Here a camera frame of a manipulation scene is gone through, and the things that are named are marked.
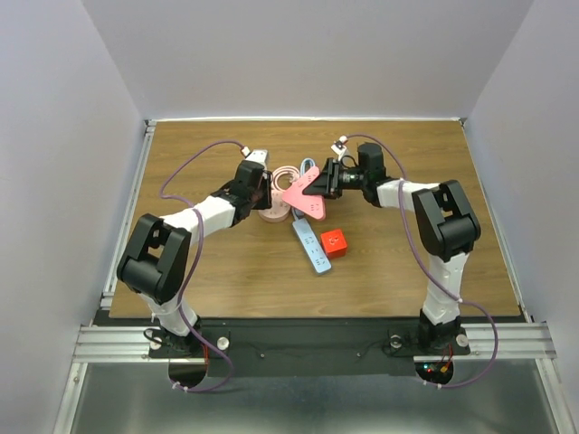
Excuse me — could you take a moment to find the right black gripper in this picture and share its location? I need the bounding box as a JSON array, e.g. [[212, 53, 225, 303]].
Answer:
[[301, 157, 366, 200]]

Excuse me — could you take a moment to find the pink triangular power strip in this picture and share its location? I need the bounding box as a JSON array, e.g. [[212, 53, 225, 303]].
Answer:
[[282, 166, 326, 221]]

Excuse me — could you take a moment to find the pink round power strip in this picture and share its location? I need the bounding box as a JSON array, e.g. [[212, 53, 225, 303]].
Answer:
[[258, 201, 290, 223]]

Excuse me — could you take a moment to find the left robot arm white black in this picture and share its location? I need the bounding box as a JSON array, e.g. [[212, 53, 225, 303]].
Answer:
[[117, 153, 271, 356]]

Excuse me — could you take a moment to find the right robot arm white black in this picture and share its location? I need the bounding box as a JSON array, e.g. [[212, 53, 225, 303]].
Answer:
[[303, 137, 481, 353]]

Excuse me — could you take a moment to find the red cube socket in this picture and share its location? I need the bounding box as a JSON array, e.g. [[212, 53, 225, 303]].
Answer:
[[320, 229, 348, 260]]

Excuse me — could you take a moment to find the blue power strip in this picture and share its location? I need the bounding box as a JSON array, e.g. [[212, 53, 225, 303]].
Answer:
[[292, 218, 331, 275]]

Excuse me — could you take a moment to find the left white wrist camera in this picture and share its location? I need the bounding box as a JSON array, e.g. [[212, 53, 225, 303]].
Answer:
[[241, 146, 270, 169]]

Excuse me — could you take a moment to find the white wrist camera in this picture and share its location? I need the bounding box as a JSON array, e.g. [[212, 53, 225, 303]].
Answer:
[[331, 136, 350, 161], [241, 146, 270, 169]]

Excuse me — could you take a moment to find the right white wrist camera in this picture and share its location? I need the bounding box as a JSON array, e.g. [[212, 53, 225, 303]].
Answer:
[[331, 136, 350, 161]]

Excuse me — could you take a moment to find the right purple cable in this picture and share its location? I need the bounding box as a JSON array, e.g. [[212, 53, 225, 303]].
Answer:
[[341, 133, 500, 390]]

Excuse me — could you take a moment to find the purple cable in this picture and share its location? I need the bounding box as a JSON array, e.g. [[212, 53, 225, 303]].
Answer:
[[158, 140, 234, 394], [341, 133, 500, 390]]

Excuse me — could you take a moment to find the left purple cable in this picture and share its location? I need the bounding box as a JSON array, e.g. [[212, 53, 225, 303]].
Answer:
[[158, 140, 234, 394]]

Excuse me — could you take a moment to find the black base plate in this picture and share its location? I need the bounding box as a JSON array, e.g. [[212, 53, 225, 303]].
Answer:
[[144, 317, 470, 379]]

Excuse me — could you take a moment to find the aluminium rail frame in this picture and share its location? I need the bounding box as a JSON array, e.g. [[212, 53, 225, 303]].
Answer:
[[55, 118, 557, 433]]

